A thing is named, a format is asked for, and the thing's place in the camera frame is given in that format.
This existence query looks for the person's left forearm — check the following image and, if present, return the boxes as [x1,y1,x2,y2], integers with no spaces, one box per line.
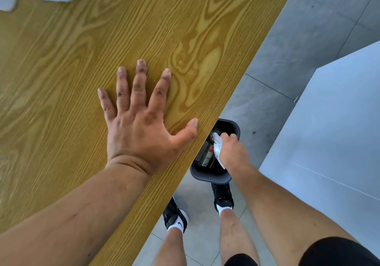
[0,161,152,266]

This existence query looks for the clear plastic bag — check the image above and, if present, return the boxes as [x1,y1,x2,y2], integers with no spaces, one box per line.
[212,132,226,170]

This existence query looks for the person's left leg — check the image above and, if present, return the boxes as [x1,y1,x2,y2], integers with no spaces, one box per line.
[152,228,188,266]

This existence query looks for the person's right leg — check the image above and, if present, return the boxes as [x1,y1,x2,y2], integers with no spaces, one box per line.
[219,209,261,266]

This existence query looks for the person's right hand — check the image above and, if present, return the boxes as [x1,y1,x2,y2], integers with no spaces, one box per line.
[218,132,251,176]

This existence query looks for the dark grey trash bin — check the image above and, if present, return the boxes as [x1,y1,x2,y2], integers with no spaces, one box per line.
[190,118,241,185]

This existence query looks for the person's left hand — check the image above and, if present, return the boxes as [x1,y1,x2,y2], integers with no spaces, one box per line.
[97,59,199,177]

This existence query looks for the person's right forearm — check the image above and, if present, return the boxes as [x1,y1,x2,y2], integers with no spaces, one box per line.
[230,164,358,266]

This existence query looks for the white sock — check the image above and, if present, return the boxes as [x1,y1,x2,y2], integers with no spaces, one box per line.
[216,204,233,216]
[167,216,184,234]

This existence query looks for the person's leg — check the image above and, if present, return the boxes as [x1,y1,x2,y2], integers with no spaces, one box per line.
[152,228,188,266]
[219,209,261,266]

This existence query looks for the person's black shorts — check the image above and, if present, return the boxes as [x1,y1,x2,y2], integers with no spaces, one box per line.
[224,236,380,266]

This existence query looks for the person's black shoe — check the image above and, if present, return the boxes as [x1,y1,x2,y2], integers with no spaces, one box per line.
[211,182,235,211]
[162,196,189,234]

